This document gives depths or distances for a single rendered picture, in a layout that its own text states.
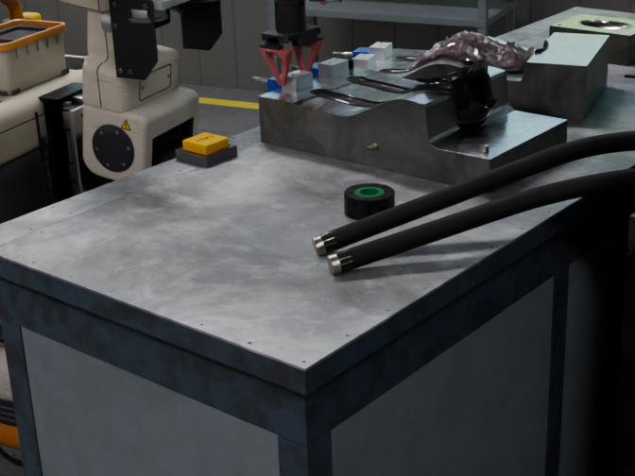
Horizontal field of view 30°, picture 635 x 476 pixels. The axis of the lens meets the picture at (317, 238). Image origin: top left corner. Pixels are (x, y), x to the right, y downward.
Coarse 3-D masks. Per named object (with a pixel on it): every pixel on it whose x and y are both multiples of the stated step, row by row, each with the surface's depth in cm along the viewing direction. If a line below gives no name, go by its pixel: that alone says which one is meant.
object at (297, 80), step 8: (296, 72) 223; (304, 72) 223; (312, 72) 223; (256, 80) 229; (264, 80) 227; (272, 80) 224; (288, 80) 221; (296, 80) 220; (304, 80) 222; (312, 80) 223; (272, 88) 224; (280, 88) 223; (288, 88) 221; (296, 88) 220; (304, 88) 222
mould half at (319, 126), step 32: (288, 96) 218; (384, 96) 218; (416, 96) 198; (448, 96) 200; (288, 128) 217; (320, 128) 212; (352, 128) 207; (384, 128) 202; (416, 128) 198; (448, 128) 201; (480, 128) 205; (512, 128) 205; (544, 128) 204; (352, 160) 209; (384, 160) 205; (416, 160) 200; (448, 160) 196; (480, 160) 192; (512, 160) 196
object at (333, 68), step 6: (324, 60) 230; (330, 60) 230; (336, 60) 230; (342, 60) 230; (294, 66) 236; (318, 66) 229; (324, 66) 228; (330, 66) 227; (336, 66) 228; (342, 66) 229; (348, 66) 231; (318, 72) 230; (324, 72) 229; (330, 72) 228; (336, 72) 228; (342, 72) 230; (348, 72) 231; (330, 78) 228
